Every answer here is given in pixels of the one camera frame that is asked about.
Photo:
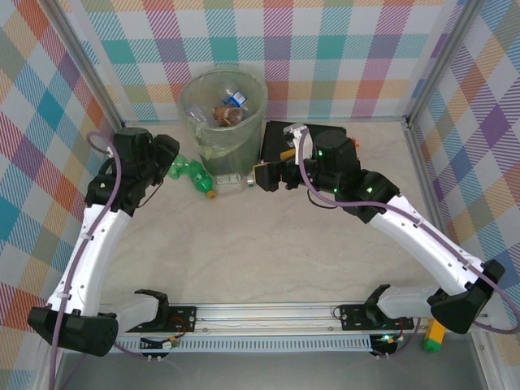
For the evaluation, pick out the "green bottle orange cap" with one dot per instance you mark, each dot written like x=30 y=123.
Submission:
x=201 y=176

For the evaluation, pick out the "aluminium frame post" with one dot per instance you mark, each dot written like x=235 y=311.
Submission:
x=443 y=61
x=87 y=69

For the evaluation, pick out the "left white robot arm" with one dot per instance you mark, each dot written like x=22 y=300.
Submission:
x=89 y=260

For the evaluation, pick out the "bottle with brown label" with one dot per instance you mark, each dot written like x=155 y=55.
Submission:
x=229 y=114

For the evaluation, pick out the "grey translucent waste bin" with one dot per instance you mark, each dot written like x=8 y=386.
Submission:
x=231 y=158

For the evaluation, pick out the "yellow green toy block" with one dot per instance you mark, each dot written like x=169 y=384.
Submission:
x=434 y=337

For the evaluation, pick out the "crushed green plastic bottle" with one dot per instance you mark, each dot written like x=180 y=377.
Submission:
x=178 y=170

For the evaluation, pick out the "aluminium base extrusion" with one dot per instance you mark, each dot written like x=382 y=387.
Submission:
x=264 y=319

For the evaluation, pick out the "clear bottle blue label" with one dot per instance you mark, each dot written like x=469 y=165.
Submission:
x=237 y=98

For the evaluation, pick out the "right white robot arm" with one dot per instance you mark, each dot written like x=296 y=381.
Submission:
x=422 y=243

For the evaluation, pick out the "clear plastic bin liner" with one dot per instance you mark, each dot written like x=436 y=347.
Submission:
x=203 y=136

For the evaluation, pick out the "black hard case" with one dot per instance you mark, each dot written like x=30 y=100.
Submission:
x=274 y=140

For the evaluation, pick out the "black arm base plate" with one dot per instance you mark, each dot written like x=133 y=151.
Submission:
x=353 y=317
x=185 y=315

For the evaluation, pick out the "clear bottle white label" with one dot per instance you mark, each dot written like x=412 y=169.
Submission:
x=229 y=180

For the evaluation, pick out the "aluminium frame rail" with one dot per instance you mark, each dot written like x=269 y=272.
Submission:
x=430 y=191

